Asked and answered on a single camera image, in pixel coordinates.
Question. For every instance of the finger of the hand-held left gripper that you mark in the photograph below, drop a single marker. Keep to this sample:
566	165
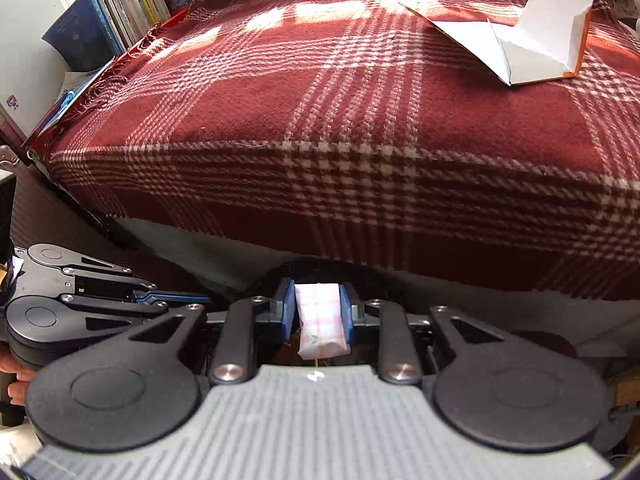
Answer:
150	310
170	299

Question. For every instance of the pink checked tissue packet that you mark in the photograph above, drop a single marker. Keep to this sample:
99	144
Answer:
320	320

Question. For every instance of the orange and white cardboard box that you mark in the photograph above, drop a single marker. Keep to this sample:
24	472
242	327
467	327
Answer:
540	35

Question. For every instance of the person's left hand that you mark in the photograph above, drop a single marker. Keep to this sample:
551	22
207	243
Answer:
22	385

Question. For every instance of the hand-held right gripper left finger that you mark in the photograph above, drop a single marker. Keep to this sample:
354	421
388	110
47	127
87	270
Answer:
287	310

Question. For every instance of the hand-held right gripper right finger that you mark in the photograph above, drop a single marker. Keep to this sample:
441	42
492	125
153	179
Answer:
347	315

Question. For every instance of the blue folder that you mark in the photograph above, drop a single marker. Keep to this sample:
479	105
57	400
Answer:
75	97

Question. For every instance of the black trash bag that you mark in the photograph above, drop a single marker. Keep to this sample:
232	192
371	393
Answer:
370	277

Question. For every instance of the red plaid blanket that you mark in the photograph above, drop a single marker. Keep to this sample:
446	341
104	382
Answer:
300	135

